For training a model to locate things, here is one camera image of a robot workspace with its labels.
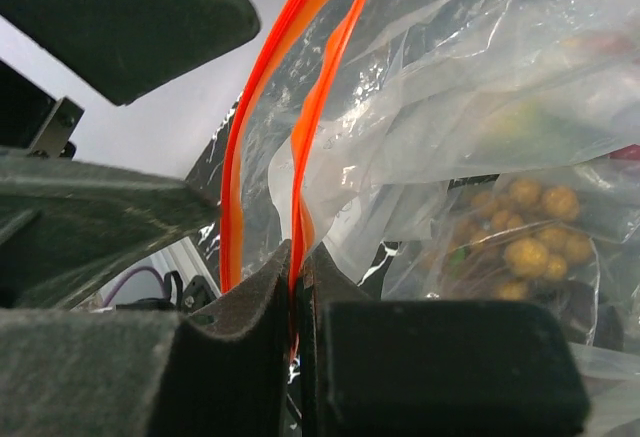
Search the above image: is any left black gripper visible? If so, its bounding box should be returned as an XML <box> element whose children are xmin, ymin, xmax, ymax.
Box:
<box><xmin>1</xmin><ymin>0</ymin><xmax>261</xmax><ymax>309</ymax></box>

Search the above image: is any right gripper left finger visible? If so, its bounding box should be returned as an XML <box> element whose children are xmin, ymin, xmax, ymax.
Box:
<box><xmin>1</xmin><ymin>244</ymin><xmax>290</xmax><ymax>436</ymax></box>

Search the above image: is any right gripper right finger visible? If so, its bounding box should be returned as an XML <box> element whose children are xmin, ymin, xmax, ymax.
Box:
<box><xmin>297</xmin><ymin>247</ymin><xmax>590</xmax><ymax>436</ymax></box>

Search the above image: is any longan bunch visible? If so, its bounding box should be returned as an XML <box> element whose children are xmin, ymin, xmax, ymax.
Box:
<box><xmin>438</xmin><ymin>177</ymin><xmax>596</xmax><ymax>301</ymax></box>

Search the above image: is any orange-zipper clear bag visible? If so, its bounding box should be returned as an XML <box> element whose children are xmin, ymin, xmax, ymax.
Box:
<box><xmin>220</xmin><ymin>0</ymin><xmax>639</xmax><ymax>369</ymax></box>

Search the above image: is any green yellow mango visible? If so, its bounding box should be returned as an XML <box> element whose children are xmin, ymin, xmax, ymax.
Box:
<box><xmin>478</xmin><ymin>101</ymin><xmax>577</xmax><ymax>155</ymax></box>

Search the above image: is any blue-zipper clear bag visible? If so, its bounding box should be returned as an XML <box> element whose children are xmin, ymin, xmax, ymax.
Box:
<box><xmin>376</xmin><ymin>0</ymin><xmax>639</xmax><ymax>183</ymax></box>

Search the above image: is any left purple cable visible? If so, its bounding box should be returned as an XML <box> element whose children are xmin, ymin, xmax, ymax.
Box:
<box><xmin>102</xmin><ymin>265</ymin><xmax>174</xmax><ymax>308</ymax></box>

